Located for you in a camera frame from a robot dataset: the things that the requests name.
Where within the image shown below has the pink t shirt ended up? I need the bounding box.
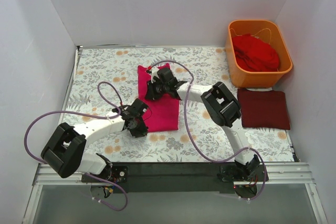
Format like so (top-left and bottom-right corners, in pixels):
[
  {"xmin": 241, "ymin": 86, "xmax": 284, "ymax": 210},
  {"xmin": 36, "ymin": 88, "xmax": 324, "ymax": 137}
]
[{"xmin": 137, "ymin": 65, "xmax": 180, "ymax": 133}]

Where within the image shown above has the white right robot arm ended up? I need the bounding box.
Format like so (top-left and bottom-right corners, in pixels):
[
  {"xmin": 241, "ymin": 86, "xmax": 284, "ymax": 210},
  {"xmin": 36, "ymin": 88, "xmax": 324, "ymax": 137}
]
[{"xmin": 145, "ymin": 67, "xmax": 260, "ymax": 181}]

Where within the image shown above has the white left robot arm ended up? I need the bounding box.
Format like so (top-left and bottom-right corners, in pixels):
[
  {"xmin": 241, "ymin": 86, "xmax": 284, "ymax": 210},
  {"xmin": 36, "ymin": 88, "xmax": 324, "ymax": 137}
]
[{"xmin": 41, "ymin": 99, "xmax": 149, "ymax": 182}]

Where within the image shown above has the floral table cloth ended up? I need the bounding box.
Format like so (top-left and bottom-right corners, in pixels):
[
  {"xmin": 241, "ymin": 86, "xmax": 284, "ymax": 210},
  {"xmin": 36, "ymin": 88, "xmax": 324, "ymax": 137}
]
[{"xmin": 51, "ymin": 47, "xmax": 300, "ymax": 164}]

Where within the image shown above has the red t shirt in basket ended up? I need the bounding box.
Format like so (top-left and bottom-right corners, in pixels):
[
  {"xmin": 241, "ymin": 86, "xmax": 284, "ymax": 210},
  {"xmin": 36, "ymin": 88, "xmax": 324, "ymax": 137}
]
[{"xmin": 232, "ymin": 34, "xmax": 280, "ymax": 72}]

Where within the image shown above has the orange plastic basket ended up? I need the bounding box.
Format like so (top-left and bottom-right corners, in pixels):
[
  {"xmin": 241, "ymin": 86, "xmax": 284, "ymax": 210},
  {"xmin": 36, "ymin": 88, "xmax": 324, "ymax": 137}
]
[{"xmin": 225, "ymin": 19, "xmax": 293, "ymax": 88}]

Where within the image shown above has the folded maroon t shirt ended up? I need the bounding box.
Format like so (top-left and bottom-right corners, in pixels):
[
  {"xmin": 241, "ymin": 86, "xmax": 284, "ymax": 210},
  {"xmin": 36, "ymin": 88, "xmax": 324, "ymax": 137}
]
[{"xmin": 237, "ymin": 89, "xmax": 290, "ymax": 130}]

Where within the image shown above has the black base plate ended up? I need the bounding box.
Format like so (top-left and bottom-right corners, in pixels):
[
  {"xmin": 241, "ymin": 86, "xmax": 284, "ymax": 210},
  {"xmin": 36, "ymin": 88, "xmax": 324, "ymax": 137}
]
[{"xmin": 81, "ymin": 162, "xmax": 271, "ymax": 195}]

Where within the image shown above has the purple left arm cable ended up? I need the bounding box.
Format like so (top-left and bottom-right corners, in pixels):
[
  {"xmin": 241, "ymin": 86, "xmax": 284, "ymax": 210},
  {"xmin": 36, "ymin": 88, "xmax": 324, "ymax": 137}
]
[{"xmin": 24, "ymin": 81, "xmax": 129, "ymax": 211}]

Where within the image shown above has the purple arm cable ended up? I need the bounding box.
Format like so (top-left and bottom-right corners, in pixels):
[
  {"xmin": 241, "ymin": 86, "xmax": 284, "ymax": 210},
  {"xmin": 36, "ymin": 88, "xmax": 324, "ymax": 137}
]
[
  {"xmin": 24, "ymin": 81, "xmax": 129, "ymax": 211},
  {"xmin": 145, "ymin": 59, "xmax": 268, "ymax": 201}
]

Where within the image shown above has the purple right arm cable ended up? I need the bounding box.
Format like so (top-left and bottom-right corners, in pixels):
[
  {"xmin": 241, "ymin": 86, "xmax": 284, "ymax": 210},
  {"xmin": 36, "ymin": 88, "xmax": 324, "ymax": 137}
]
[{"xmin": 145, "ymin": 59, "xmax": 268, "ymax": 201}]

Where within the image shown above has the aluminium frame rail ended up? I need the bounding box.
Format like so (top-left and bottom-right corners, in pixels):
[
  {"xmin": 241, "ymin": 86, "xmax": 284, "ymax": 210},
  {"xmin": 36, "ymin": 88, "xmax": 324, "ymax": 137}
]
[{"xmin": 22, "ymin": 163, "xmax": 329, "ymax": 224}]

